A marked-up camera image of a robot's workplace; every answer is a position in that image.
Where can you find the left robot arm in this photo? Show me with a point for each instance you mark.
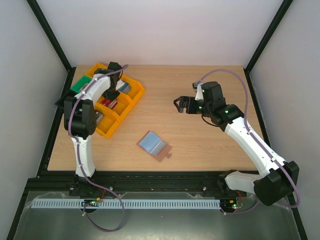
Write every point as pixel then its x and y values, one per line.
pixel 80 116

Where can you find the dark card stack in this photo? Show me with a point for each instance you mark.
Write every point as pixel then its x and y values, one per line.
pixel 99 116

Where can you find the black aluminium frame rail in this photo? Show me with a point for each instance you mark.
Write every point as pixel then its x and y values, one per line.
pixel 131 181

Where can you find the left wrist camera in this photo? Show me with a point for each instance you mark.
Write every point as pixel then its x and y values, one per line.
pixel 119 84

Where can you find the yellow bin with blue cards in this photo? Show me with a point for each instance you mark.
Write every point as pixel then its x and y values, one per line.
pixel 137 90

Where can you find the black bin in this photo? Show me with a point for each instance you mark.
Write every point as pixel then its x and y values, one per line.
pixel 60 102

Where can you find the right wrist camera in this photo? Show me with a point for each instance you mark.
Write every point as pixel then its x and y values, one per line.
pixel 199 92

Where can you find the red card stack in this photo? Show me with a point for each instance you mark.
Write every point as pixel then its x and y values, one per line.
pixel 109 103

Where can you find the green bin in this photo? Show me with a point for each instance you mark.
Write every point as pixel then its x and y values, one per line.
pixel 81 84

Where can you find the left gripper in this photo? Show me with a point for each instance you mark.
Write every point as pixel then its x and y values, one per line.
pixel 112 97

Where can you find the slotted cable duct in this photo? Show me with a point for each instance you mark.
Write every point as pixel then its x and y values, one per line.
pixel 131 204

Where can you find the yellow bin near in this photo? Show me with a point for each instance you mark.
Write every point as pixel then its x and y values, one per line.
pixel 109 123

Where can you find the pink leather card holder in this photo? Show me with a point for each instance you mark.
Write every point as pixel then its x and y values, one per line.
pixel 155 146

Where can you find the yellow bin far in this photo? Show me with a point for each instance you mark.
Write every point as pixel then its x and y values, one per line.
pixel 90 73

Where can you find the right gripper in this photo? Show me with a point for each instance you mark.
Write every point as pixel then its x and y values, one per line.
pixel 188 105

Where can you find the yellow bin with red cards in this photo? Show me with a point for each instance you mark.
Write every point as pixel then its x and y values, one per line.
pixel 122 108

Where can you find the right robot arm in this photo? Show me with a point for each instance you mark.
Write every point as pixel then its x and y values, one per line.
pixel 276 177

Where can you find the blue card stack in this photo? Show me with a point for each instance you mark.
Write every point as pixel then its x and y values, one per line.
pixel 125 88

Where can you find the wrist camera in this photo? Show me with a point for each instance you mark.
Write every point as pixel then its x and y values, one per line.
pixel 199 92
pixel 119 84

